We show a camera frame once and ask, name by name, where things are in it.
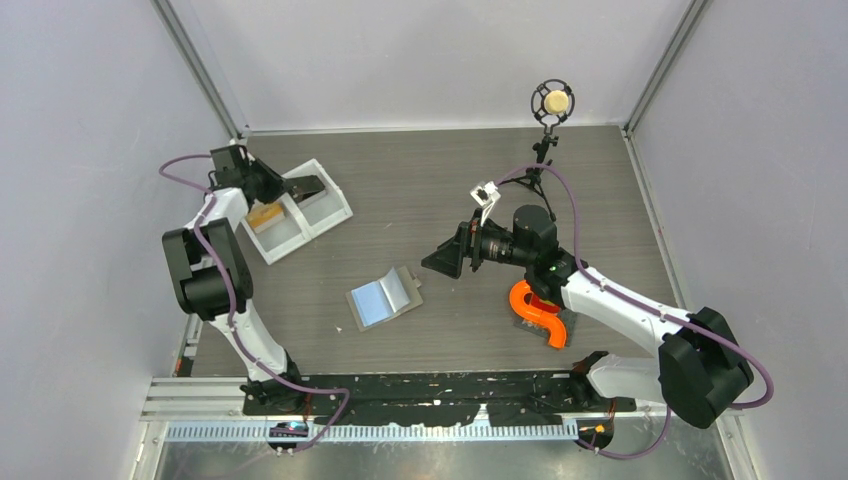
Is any white two-compartment tray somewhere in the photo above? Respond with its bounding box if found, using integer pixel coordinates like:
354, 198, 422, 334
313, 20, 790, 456
241, 158, 353, 265

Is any gold card stack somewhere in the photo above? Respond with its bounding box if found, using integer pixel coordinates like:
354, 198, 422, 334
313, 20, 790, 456
246, 202, 285, 234

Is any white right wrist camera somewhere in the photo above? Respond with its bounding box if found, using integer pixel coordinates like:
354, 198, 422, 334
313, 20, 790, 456
469, 181, 501, 225

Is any black microphone tripod stand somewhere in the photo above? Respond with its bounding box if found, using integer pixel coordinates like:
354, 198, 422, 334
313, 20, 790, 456
495, 78, 575, 221

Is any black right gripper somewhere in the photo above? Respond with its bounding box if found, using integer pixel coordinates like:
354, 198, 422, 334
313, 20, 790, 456
422, 209, 535, 279

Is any orange curved toy slide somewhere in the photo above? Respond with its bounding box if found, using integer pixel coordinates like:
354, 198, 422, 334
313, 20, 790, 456
508, 280, 561, 319

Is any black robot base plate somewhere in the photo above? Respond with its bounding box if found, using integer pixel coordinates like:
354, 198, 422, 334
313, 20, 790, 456
240, 371, 636, 427

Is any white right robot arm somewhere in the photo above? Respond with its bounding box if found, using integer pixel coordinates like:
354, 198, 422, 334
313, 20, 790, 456
421, 205, 754, 429

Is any black card stack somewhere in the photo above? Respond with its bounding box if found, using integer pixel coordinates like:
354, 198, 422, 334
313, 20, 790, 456
286, 175, 326, 203

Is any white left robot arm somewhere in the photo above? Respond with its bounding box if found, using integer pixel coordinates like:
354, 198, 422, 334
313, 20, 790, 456
162, 143, 307, 414

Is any grey toy baseplate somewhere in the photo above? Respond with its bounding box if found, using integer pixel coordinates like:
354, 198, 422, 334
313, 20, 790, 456
513, 311, 576, 350

